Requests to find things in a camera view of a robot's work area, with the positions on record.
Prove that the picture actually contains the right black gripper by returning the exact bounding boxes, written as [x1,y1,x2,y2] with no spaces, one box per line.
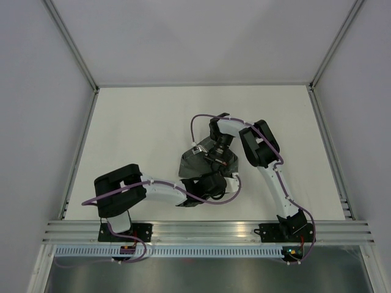
[203,133,233,172]

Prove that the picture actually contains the grey cloth napkin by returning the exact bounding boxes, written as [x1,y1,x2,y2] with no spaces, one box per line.
[178,149,239,178]

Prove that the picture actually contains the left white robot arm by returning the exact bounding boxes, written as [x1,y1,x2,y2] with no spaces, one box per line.
[93,164,227,242]

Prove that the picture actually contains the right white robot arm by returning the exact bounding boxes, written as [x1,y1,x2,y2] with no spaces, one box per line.
[208,113,315,242]

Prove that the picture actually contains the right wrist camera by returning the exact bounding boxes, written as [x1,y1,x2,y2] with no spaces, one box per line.
[191,142,209,155]

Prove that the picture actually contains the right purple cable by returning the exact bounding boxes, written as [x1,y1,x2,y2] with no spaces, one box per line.
[189,114,317,266]

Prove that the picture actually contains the purple cable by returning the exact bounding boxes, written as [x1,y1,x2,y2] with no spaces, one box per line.
[54,173,242,269]
[189,114,317,266]

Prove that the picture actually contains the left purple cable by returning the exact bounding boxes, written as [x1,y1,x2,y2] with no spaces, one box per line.
[54,173,242,269]

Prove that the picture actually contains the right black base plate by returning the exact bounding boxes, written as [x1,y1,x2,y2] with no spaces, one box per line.
[253,222,315,244]

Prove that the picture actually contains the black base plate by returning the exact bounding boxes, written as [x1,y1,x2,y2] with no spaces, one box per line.
[98,223,152,243]
[253,222,315,244]

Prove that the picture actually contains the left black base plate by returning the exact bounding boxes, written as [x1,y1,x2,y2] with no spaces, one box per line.
[98,223,152,243]

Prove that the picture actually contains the aluminium mounting rail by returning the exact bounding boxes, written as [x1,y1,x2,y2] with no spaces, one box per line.
[42,220,375,245]

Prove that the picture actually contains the white slotted cable duct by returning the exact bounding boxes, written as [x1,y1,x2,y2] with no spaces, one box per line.
[55,245,283,258]

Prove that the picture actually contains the right aluminium frame post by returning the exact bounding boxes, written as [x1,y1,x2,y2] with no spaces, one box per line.
[308,0,366,91]

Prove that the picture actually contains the aluminium frame post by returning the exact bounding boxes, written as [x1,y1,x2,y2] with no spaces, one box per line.
[42,0,100,92]
[308,0,366,91]

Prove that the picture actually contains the left aluminium frame post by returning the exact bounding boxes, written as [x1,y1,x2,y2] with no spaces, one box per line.
[42,0,100,92]

